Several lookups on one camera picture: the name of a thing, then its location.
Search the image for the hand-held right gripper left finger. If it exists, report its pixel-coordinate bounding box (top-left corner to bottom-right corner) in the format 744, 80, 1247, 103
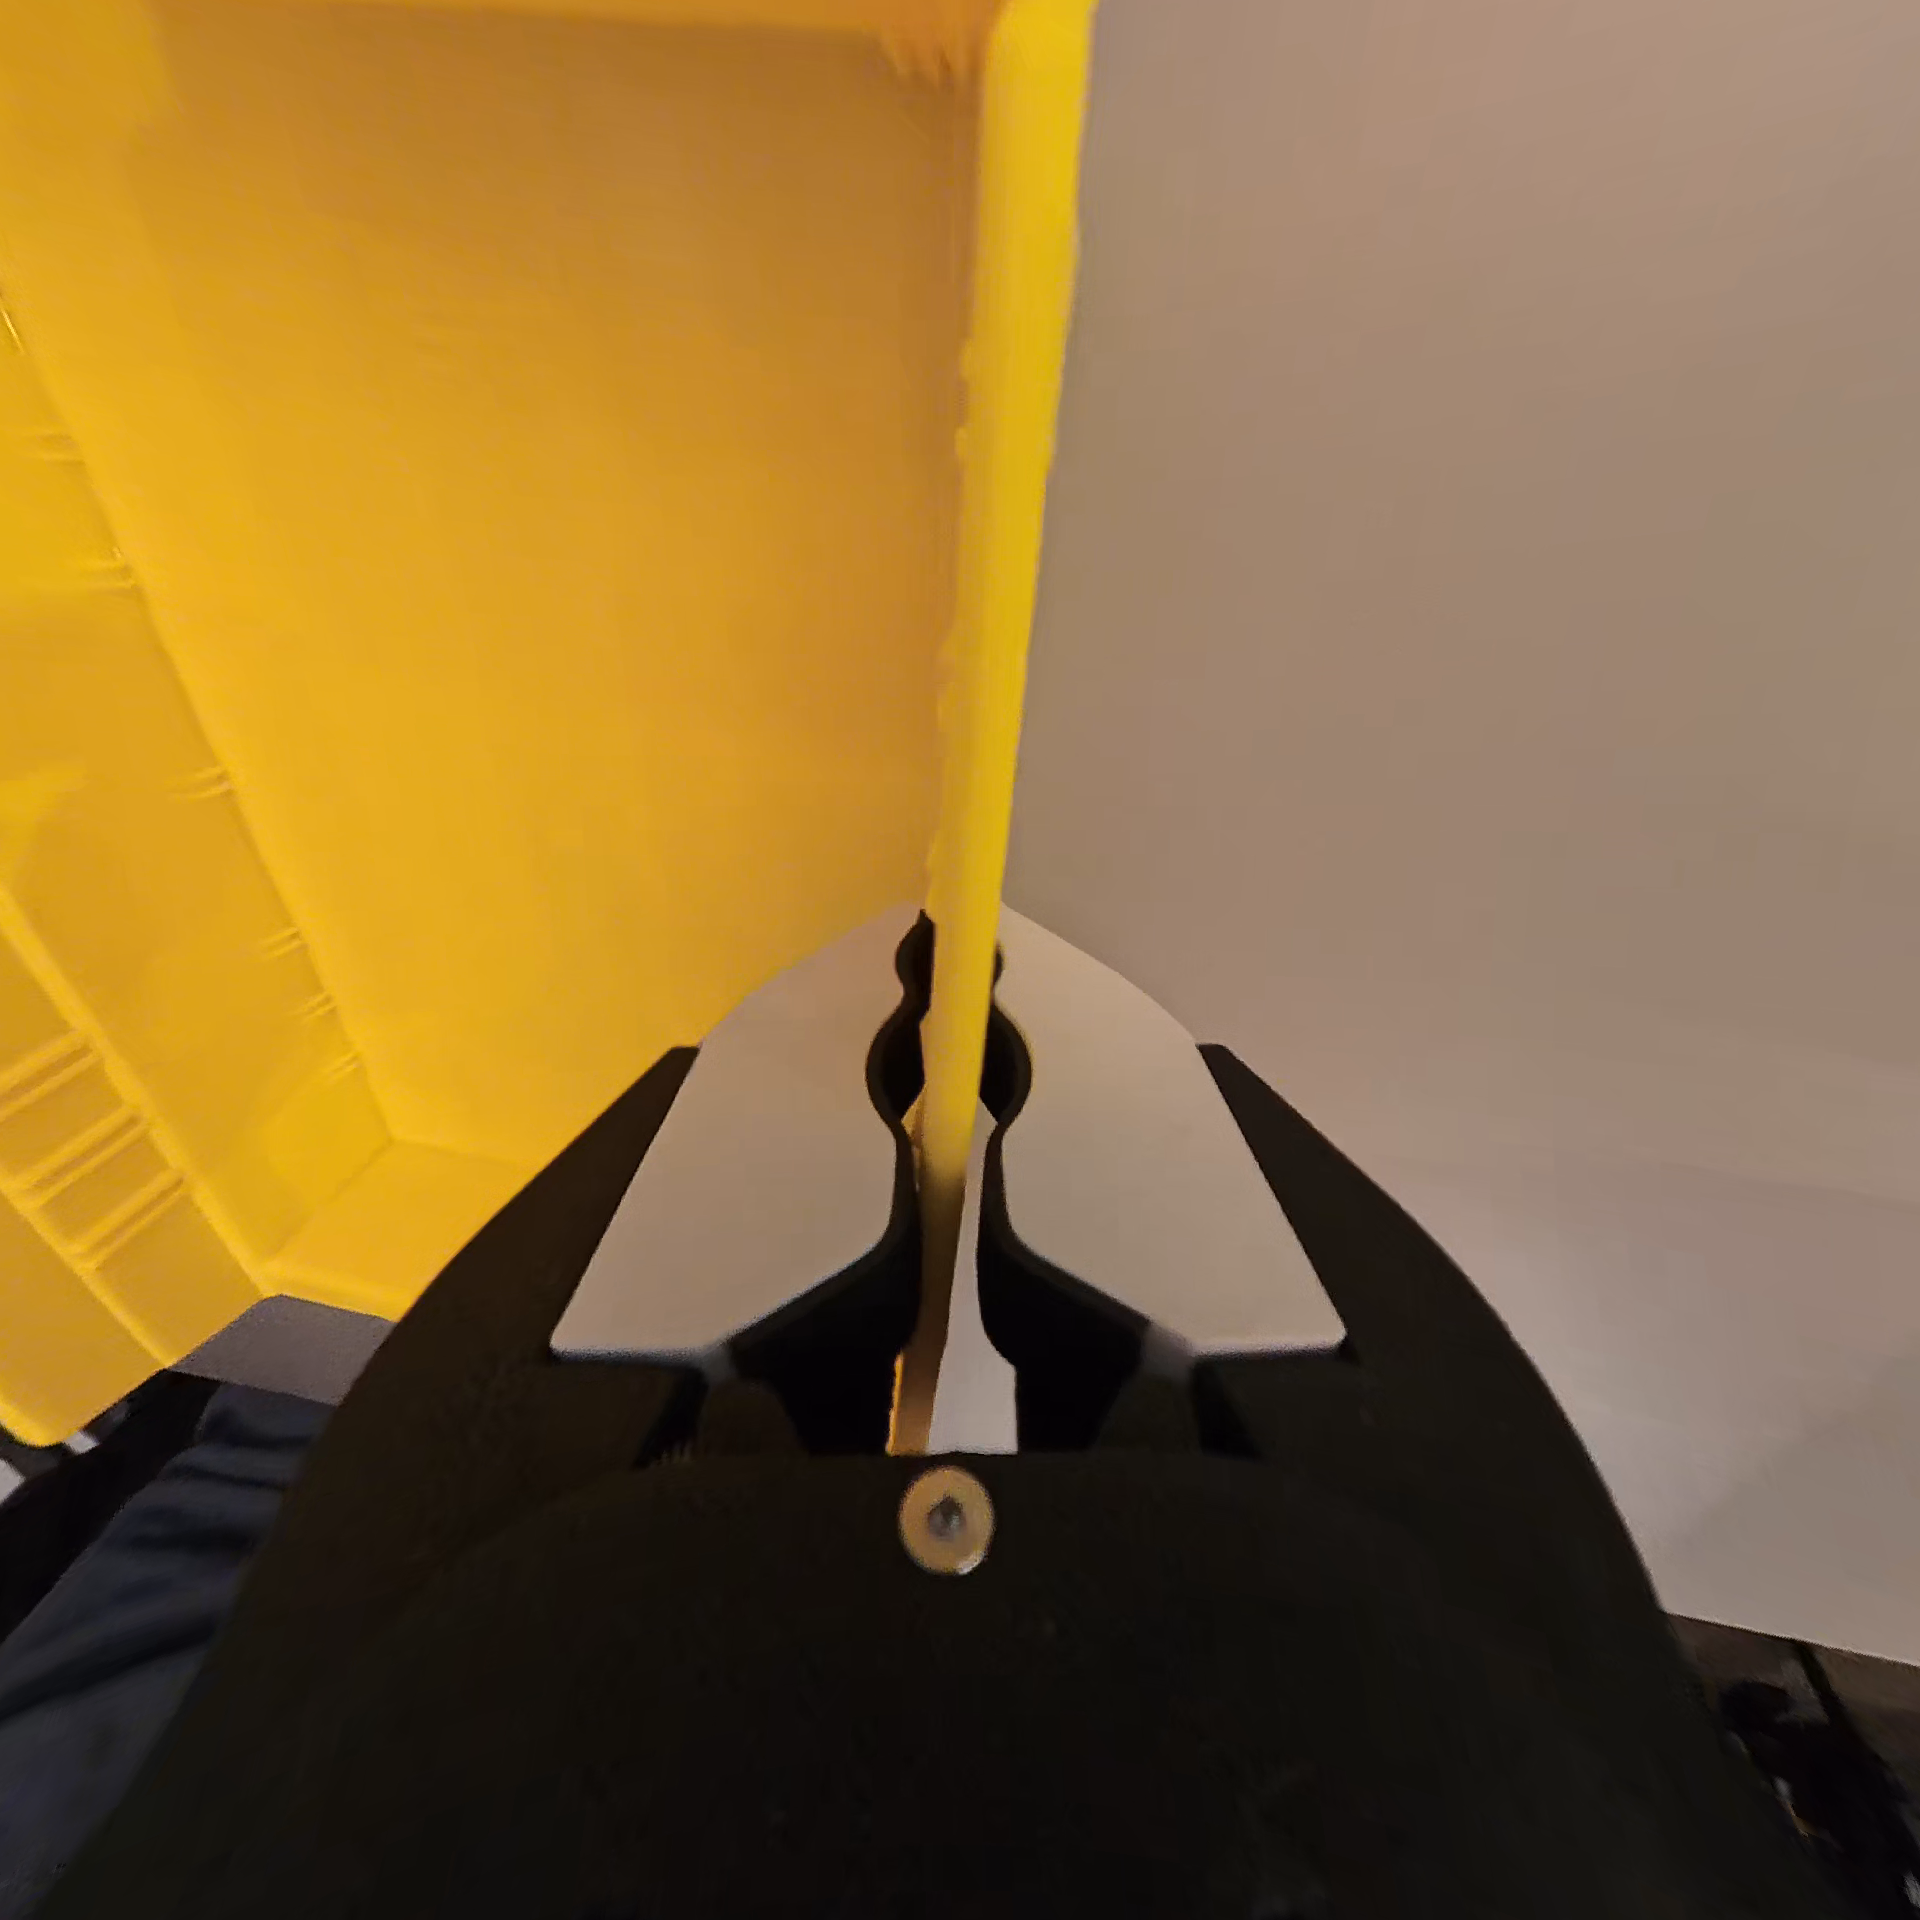
548, 901, 931, 1453

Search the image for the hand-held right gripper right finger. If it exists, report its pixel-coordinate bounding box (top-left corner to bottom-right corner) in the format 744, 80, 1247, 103
978, 905, 1350, 1453

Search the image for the yellow plastic box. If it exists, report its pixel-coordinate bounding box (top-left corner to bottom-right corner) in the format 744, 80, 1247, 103
0, 0, 1100, 1457

